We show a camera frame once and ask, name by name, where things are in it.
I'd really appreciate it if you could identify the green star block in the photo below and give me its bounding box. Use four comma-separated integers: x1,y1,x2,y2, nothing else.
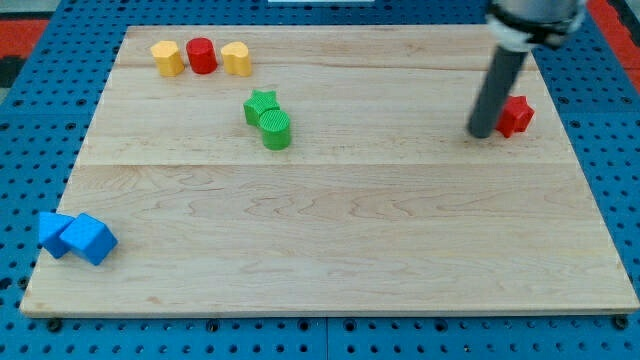
243,90,280,126

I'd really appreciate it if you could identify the red star block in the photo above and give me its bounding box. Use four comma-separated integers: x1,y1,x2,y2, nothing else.
495,96,535,138

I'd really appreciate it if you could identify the red cylinder block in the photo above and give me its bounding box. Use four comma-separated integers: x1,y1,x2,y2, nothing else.
186,37,218,74

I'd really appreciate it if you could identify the blue cube block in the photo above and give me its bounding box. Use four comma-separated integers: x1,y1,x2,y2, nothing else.
60,213,118,266

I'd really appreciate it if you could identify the yellow pentagon block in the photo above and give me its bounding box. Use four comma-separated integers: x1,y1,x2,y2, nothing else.
150,40,185,77

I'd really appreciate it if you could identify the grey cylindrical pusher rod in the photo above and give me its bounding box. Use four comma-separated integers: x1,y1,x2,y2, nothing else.
467,46,528,139

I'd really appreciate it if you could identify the green cylinder block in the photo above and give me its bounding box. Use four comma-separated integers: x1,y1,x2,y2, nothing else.
259,110,291,151

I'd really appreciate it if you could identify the wooden board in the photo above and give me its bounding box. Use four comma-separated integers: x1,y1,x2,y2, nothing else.
21,25,639,318

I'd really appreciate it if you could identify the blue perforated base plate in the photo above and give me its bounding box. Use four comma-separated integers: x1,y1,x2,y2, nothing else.
1,1,639,359

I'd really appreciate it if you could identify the blue triangle block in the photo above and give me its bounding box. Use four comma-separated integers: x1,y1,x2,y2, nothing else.
38,212,74,259

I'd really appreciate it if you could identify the yellow heart block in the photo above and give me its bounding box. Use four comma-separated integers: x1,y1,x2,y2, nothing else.
220,41,252,77

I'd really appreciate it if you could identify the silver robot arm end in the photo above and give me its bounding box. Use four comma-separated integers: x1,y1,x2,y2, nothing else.
486,0,587,52

